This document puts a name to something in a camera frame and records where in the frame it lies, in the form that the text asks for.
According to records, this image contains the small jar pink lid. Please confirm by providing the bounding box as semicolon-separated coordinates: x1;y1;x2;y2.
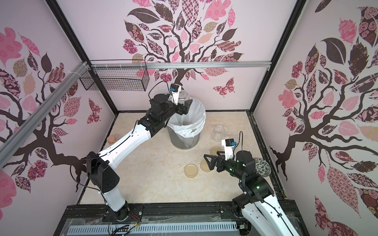
107;135;117;145

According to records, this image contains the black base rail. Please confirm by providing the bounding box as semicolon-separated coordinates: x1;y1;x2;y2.
54;200;309;236

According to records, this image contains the glass jar tan lid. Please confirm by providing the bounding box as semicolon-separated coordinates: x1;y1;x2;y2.
178;89;191;104
212;125;225;142

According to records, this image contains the black wire basket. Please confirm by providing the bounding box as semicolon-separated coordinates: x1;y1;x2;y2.
80;59;150;91

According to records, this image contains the white trash bag liner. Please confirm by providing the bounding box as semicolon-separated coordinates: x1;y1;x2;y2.
167;98;206;138

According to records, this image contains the aluminium rail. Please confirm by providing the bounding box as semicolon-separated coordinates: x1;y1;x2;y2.
1;62;89;168
91;61;272;69

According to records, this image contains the white slotted cable duct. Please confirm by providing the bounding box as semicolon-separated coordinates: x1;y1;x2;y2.
66;222;239;236

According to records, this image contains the aluminium rail left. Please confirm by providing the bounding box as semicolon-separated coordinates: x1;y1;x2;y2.
1;62;89;168

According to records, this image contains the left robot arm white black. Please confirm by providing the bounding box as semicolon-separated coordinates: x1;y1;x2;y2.
85;93;193;221

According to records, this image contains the aluminium rail back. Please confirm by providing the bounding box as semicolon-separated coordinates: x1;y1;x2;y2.
91;61;272;69

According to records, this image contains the grey trash bin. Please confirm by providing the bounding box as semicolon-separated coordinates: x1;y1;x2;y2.
167;127;200;150

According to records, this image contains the patterned ball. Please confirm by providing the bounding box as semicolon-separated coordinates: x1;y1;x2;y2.
255;158;271;178

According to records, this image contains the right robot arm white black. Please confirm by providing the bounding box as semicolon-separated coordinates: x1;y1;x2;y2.
204;150;299;236

